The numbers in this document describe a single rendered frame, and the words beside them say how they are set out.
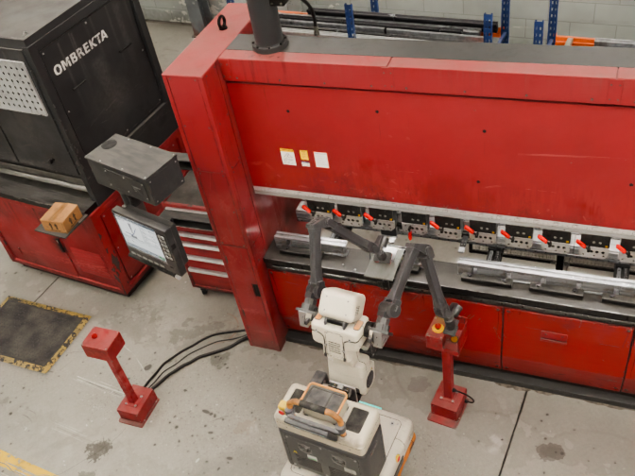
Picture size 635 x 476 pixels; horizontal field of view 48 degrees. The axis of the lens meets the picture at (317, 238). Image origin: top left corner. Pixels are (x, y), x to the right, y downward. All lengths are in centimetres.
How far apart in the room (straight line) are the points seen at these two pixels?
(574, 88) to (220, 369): 318
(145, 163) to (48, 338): 252
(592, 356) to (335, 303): 170
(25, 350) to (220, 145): 276
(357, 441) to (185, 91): 207
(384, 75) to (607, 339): 203
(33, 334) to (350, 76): 361
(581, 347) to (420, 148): 159
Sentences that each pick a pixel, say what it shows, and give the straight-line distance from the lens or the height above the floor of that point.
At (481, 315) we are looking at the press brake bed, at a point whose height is 66.
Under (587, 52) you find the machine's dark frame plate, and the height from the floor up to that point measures 230.
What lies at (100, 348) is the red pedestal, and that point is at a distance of 475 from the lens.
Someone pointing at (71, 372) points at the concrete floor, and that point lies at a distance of 585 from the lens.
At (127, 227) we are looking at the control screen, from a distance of 438.
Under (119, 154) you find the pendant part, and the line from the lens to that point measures 416.
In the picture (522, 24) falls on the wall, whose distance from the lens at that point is 824.
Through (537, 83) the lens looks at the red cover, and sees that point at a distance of 357.
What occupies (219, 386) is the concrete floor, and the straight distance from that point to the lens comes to 530.
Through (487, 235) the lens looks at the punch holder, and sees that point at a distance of 421.
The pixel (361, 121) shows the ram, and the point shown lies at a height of 195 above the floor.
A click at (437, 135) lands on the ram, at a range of 385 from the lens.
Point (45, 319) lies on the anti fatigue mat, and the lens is 634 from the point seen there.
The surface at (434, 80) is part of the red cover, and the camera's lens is 365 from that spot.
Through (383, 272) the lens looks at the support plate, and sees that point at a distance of 437.
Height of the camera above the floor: 410
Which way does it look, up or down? 42 degrees down
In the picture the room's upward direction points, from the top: 11 degrees counter-clockwise
